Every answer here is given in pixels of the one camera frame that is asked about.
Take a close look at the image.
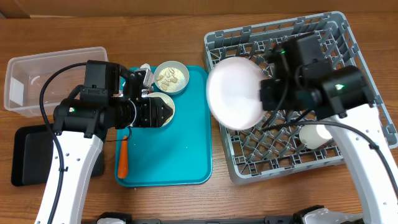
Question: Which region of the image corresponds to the orange carrot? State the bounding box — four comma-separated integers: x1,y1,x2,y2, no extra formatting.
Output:
118,136,128,179

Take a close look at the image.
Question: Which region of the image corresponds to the grey bowl with peanuts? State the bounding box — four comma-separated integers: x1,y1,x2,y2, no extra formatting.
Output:
154,61,190,95

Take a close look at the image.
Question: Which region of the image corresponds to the teal plastic tray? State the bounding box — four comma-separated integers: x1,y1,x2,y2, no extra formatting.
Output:
116,65,212,187

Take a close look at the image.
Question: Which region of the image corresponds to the grey dishwasher rack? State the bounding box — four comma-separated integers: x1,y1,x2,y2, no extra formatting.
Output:
202,11,398,185

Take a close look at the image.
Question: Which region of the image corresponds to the white bowl with peanuts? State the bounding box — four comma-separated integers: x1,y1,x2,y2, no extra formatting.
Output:
147,92,175,127

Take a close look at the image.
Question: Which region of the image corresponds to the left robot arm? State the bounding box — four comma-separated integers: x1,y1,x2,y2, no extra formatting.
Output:
35,60,174,223

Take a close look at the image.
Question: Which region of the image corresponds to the white paper cup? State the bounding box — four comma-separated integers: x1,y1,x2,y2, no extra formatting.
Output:
299,124,332,149

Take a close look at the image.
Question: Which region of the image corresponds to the crumpled white napkin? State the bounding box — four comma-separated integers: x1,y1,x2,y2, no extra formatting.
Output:
140,63,150,70

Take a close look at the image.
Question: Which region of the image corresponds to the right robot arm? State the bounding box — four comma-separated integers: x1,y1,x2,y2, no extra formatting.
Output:
260,33,397,223

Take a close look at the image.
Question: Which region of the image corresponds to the clear plastic bin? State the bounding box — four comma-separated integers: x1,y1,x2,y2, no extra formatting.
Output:
4,47,108,118

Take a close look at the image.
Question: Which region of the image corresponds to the black waste tray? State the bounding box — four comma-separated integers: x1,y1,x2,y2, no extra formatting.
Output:
11,124,105,187

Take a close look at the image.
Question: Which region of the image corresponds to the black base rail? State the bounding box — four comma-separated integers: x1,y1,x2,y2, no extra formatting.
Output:
93,204,364,224

